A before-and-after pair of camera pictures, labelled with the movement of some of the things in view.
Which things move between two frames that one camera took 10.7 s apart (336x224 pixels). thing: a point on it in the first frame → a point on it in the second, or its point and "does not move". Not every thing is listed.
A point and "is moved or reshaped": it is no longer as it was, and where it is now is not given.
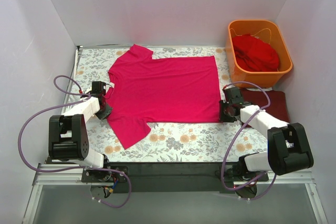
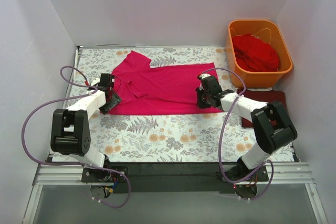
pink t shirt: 146,91 is moved or reshaped
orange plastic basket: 257,52 does not move
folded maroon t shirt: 277,107 does not move
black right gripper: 223,111 → 200,100
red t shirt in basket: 252,54 does not move
